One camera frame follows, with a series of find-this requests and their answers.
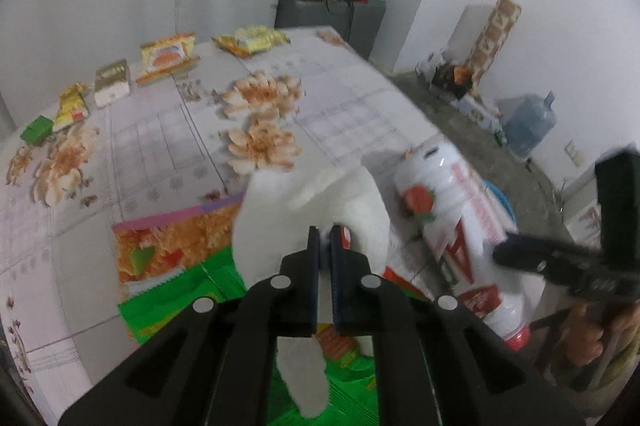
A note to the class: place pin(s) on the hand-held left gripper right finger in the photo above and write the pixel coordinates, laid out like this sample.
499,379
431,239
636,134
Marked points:
339,286

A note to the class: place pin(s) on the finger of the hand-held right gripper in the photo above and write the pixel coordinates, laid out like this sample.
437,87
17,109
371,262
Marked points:
525,251

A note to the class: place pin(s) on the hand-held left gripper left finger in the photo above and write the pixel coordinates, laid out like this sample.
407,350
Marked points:
314,286

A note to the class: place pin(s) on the blue plastic basket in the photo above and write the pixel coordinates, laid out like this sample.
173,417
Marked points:
502,203

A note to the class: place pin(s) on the white cloth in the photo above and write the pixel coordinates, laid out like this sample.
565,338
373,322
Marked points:
280,216

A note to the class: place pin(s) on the white strawberry print bottle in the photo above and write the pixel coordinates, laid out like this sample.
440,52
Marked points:
450,186

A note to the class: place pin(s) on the person's right hand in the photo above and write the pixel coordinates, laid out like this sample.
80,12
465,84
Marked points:
585,336

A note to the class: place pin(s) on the small green bottle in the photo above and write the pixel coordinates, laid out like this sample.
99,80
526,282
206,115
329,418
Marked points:
499,137

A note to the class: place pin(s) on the blue water jug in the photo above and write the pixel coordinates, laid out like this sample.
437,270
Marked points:
530,121

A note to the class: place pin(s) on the white printed carton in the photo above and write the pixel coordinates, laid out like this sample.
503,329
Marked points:
480,111

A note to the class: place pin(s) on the green snack bag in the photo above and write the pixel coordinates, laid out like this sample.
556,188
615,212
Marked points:
165,311

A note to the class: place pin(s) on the orange snack bag pink edge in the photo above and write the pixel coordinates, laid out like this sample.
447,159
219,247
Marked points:
165,241

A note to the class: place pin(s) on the dark printed box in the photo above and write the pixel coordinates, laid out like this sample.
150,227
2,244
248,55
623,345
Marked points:
447,79

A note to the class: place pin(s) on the white panel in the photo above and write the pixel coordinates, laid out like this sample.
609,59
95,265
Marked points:
470,29

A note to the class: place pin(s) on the yellow noodle packet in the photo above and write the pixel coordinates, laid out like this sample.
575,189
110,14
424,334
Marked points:
250,39

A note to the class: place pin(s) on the grey cabinet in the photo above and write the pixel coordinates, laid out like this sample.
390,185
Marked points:
310,14

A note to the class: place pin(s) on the orange yellow snack packet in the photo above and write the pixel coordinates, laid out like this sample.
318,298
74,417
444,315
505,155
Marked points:
167,54

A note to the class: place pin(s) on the gold white box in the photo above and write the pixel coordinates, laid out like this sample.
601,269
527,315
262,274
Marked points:
112,84

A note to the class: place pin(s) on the small yellow packet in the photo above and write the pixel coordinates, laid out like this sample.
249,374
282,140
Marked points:
70,109

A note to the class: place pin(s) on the small green box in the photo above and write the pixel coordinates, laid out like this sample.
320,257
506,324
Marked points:
36,130

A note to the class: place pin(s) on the white wall socket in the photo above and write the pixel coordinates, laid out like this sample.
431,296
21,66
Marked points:
575,154

